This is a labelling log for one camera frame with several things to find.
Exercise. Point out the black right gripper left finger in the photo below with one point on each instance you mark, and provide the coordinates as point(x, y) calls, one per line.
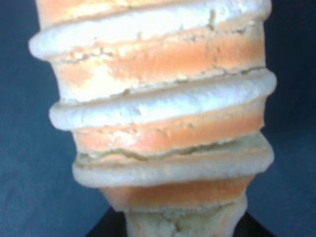
point(112, 224)

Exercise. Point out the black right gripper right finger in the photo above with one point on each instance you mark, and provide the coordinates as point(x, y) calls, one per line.
point(250, 227)

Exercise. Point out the spiral bread roll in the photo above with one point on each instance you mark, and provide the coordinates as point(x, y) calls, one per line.
point(165, 100)

